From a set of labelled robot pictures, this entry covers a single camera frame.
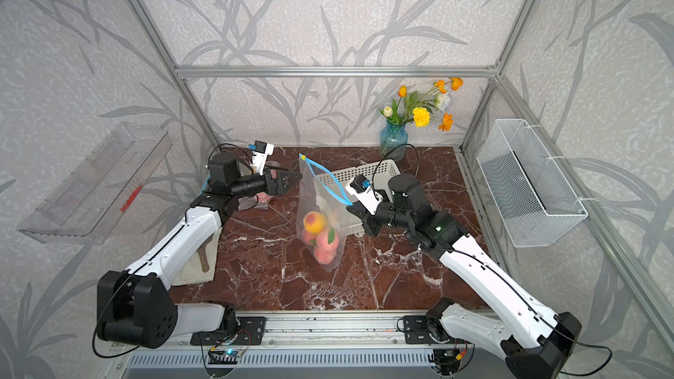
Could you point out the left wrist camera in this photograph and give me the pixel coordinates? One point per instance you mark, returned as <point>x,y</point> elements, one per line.
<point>260,153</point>

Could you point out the clear zip-top bag blue zipper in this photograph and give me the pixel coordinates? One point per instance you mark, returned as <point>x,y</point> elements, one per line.
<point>227,185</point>

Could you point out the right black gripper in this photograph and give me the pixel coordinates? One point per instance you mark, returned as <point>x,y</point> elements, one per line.
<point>371,227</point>

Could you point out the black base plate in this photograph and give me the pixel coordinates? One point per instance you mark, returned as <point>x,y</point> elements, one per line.
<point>246,331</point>
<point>418,331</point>

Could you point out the pink peach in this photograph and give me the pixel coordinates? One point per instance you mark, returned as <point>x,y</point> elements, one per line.
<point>308,237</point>
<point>324,257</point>
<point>328,240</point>

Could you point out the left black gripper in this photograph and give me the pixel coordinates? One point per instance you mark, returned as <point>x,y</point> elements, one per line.
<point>276,189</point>

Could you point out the white wire mesh basket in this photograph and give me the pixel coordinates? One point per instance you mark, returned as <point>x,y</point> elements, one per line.
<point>534,198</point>

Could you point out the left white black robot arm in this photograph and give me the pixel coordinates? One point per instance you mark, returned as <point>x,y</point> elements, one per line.
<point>134,306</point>

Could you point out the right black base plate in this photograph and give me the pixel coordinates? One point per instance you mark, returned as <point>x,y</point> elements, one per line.
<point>418,331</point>

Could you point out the clear plastic wall shelf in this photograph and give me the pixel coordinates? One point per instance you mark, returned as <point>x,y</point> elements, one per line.
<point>87,206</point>

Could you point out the orange yellow artificial flowers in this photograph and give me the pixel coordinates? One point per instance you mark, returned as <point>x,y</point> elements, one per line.
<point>419,108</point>

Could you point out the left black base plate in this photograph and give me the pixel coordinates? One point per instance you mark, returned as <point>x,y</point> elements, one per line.
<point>246,331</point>

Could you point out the yellow peach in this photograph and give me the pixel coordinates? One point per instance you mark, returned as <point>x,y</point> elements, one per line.
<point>315,222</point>

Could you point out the small brown woven basket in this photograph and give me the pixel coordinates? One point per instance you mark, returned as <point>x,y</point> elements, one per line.
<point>204,253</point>

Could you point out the pink peach top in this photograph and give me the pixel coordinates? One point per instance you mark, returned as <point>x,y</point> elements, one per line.
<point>324,257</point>

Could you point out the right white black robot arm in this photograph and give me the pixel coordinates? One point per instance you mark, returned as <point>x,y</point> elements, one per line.
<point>533,340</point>

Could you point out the blue glass vase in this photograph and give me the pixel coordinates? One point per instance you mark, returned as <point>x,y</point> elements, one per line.
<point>393,142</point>

